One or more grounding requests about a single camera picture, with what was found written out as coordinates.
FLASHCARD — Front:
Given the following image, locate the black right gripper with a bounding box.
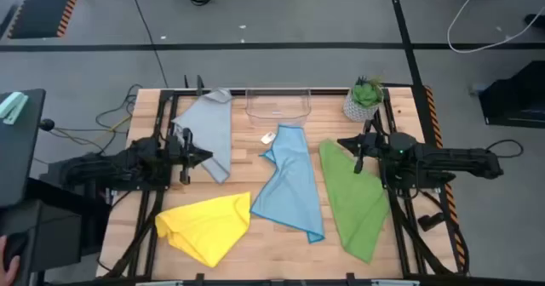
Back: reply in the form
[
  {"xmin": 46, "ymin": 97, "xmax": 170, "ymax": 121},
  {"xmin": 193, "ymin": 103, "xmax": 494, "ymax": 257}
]
[{"xmin": 336, "ymin": 118, "xmax": 388, "ymax": 175}]

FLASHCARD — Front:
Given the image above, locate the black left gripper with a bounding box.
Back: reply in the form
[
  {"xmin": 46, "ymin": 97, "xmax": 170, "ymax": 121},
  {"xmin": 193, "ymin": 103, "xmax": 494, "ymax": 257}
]
[{"xmin": 168, "ymin": 126, "xmax": 214, "ymax": 186}]

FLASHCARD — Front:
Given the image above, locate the green microfiber towel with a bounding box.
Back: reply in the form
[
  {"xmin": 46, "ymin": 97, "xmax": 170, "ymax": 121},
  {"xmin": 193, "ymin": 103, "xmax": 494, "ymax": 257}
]
[{"xmin": 318, "ymin": 139, "xmax": 391, "ymax": 265}]

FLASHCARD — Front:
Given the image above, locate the yellow microfiber towel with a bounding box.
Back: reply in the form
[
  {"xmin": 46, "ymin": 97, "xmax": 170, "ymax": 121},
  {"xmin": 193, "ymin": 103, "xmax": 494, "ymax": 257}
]
[{"xmin": 154, "ymin": 191, "xmax": 253, "ymax": 269}]

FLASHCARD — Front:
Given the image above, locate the blue microfiber towel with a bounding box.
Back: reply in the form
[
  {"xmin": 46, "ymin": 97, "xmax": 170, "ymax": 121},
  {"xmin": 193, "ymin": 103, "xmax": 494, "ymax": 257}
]
[{"xmin": 250, "ymin": 123, "xmax": 326, "ymax": 244}]

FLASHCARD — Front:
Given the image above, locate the grey microfiber towel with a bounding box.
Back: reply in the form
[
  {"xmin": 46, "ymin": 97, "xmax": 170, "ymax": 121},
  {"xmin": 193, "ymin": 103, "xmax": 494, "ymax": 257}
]
[{"xmin": 171, "ymin": 88, "xmax": 233, "ymax": 185}]

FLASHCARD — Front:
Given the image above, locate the succulent in patterned white pot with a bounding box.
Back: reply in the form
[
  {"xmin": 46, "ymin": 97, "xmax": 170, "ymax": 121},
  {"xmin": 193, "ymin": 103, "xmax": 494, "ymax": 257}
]
[{"xmin": 342, "ymin": 76, "xmax": 386, "ymax": 123}]

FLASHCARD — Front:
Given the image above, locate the clear plastic bin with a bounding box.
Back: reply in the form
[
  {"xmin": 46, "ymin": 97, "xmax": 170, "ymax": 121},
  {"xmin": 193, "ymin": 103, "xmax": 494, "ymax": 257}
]
[{"xmin": 244, "ymin": 88, "xmax": 313, "ymax": 129}]

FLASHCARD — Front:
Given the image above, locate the orange black hazard strip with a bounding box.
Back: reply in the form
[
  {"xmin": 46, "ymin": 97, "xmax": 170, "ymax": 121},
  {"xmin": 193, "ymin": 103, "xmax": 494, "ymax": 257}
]
[{"xmin": 424, "ymin": 85, "xmax": 468, "ymax": 274}]

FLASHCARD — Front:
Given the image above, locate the black equipment case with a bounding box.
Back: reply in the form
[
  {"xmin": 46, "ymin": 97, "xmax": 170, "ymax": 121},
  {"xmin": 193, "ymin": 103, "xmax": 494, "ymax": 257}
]
[{"xmin": 479, "ymin": 60, "xmax": 545, "ymax": 129}]

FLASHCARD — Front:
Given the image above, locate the black equipment cart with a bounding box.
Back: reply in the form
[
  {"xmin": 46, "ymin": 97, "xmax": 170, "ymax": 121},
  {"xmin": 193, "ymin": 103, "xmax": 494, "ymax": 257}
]
[{"xmin": 0, "ymin": 177, "xmax": 112, "ymax": 286}]

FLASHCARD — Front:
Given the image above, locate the black desk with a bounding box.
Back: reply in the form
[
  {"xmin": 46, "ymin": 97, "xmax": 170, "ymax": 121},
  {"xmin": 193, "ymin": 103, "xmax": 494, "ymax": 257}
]
[{"xmin": 0, "ymin": 89, "xmax": 47, "ymax": 209}]

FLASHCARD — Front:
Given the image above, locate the mint green stapler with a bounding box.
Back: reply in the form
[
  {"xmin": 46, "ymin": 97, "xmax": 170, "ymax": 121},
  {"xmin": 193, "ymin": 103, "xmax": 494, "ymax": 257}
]
[{"xmin": 0, "ymin": 91, "xmax": 30, "ymax": 126}]

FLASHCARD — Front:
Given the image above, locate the black computer mouse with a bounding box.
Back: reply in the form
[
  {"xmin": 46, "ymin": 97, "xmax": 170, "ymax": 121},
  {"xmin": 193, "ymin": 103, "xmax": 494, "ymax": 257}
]
[{"xmin": 3, "ymin": 231, "xmax": 29, "ymax": 272}]

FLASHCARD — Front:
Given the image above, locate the black orange-edged floor mat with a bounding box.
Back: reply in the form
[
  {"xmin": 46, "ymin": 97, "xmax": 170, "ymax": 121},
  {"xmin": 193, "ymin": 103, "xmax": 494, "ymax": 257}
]
[{"xmin": 7, "ymin": 0, "xmax": 84, "ymax": 39}]

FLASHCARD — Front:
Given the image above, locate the person's hand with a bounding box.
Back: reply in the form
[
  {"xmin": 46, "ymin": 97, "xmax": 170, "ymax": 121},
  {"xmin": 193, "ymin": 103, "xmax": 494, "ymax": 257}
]
[{"xmin": 0, "ymin": 234, "xmax": 22, "ymax": 286}]

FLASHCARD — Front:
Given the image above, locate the black metal table frame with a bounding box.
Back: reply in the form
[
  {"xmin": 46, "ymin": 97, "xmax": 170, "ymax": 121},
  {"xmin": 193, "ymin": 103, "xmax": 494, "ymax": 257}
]
[{"xmin": 104, "ymin": 88, "xmax": 469, "ymax": 286}]

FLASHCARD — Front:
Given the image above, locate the yellow cable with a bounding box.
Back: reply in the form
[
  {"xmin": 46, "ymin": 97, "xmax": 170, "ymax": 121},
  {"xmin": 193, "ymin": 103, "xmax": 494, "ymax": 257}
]
[{"xmin": 53, "ymin": 114, "xmax": 133, "ymax": 147}]

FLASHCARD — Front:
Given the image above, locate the black cable bundle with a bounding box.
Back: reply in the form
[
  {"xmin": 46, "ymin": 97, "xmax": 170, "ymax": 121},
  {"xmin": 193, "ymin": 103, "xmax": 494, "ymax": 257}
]
[{"xmin": 94, "ymin": 83, "xmax": 144, "ymax": 155}]

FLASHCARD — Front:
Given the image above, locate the black table handle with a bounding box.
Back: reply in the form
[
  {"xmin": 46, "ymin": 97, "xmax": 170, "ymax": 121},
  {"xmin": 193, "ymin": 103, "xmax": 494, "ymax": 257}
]
[{"xmin": 417, "ymin": 212, "xmax": 446, "ymax": 233}]

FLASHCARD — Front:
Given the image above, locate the thin black floor cable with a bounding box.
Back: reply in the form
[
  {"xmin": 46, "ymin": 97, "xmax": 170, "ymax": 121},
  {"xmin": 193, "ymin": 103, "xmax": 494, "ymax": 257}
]
[{"xmin": 126, "ymin": 0, "xmax": 170, "ymax": 89}]

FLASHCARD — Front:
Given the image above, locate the long white floor cable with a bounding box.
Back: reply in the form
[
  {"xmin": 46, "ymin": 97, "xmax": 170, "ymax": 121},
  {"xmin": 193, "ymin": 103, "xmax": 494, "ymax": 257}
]
[{"xmin": 446, "ymin": 0, "xmax": 545, "ymax": 54}]

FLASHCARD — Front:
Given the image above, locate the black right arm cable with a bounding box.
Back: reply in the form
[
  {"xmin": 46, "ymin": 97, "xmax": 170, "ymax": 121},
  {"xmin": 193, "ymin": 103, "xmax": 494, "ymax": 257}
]
[{"xmin": 485, "ymin": 139, "xmax": 525, "ymax": 160}]

